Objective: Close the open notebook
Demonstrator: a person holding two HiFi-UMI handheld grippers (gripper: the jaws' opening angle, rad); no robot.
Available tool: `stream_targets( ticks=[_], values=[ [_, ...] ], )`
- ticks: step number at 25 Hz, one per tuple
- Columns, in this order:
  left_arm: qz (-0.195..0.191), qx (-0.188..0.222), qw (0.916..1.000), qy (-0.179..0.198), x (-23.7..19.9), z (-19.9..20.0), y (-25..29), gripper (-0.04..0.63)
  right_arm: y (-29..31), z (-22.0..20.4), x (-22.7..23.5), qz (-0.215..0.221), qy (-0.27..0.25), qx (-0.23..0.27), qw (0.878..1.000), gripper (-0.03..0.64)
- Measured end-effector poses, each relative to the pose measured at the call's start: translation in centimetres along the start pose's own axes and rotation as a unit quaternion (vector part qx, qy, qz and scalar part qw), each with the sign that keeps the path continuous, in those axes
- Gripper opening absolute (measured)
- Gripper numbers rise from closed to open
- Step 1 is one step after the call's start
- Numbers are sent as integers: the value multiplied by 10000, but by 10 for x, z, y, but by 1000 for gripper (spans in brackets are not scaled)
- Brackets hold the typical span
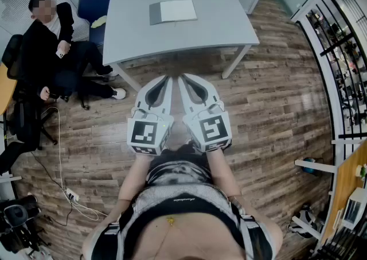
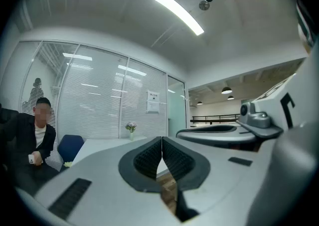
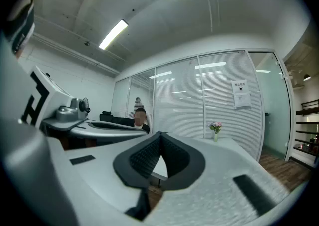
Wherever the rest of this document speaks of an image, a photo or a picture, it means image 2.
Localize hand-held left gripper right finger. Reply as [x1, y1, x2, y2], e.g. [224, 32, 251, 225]
[162, 136, 273, 222]

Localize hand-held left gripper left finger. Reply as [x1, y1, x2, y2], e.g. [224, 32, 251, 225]
[34, 136, 179, 226]

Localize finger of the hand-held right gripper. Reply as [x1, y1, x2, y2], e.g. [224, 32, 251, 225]
[178, 124, 239, 134]
[176, 126, 258, 150]

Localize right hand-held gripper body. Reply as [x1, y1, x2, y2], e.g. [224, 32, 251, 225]
[238, 72, 304, 138]

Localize black metal railing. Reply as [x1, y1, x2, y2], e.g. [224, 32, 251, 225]
[190, 113, 241, 125]

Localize glass door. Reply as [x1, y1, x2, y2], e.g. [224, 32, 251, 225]
[167, 75, 187, 138]

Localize white paper sign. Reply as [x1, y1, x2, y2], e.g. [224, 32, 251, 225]
[146, 90, 160, 114]

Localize blue chair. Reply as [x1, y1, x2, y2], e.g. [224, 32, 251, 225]
[57, 134, 85, 171]

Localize flower vase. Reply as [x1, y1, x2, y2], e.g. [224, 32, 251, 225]
[125, 121, 138, 141]

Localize glass partition with blinds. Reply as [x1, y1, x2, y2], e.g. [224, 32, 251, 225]
[18, 40, 167, 141]

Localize grey gripper-mounted camera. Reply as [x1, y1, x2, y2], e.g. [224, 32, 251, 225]
[240, 102, 273, 129]

